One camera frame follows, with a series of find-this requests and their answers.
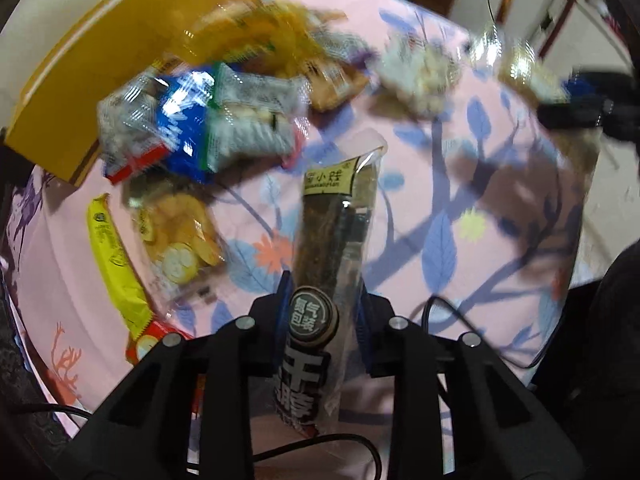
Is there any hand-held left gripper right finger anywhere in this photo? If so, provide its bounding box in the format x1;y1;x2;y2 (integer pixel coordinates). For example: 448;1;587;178
355;282;586;480

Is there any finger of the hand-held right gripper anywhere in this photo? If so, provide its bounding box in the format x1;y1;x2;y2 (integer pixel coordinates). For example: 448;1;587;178
537;99;616;131
567;71;640;98

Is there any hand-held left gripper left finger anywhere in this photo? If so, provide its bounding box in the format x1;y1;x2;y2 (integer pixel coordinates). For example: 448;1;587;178
65;270;296;480

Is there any clear pale snack packet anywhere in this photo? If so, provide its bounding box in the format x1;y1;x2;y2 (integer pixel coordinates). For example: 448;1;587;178
497;35;573;106

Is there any long dark snack packet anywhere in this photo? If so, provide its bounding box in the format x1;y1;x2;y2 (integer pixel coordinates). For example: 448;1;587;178
272;130;388;436

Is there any clear round biscuit packet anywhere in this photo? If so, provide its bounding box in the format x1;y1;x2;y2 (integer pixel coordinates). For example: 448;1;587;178
129;195;227;306

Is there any pink floral tablecloth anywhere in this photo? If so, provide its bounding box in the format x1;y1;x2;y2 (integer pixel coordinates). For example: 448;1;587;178
10;0;601;480

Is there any red snack packet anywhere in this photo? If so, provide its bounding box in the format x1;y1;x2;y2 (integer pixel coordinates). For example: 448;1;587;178
125;321;201;367

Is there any clear white puff snack packet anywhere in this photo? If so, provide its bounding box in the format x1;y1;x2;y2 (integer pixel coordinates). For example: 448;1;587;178
372;35;463;118

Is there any long yellow snack packet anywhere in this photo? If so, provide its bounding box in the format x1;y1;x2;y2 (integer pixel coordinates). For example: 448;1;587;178
87;194;153;341

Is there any white green-edged snack packet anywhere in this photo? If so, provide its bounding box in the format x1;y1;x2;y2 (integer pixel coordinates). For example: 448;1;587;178
204;62;308;173

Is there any blue snack packet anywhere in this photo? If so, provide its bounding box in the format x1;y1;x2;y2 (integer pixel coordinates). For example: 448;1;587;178
152;70;218;183

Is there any orange brown snack packet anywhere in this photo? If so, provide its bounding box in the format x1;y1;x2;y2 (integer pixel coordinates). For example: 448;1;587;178
300;55;372;113

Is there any clear red-edged snack packet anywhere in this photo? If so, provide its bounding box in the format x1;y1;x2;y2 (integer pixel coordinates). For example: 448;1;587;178
97;72;173;183

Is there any yellow crinkled snack packet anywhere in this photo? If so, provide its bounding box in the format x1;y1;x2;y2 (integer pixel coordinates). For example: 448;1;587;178
185;0;346;73

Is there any yellow cardboard box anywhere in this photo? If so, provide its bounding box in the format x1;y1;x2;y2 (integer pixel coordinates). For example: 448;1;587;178
5;0;258;183

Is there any black cable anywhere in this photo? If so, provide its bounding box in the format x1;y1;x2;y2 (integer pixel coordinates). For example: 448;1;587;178
252;433;383;480
7;402;93;418
421;295;545;372

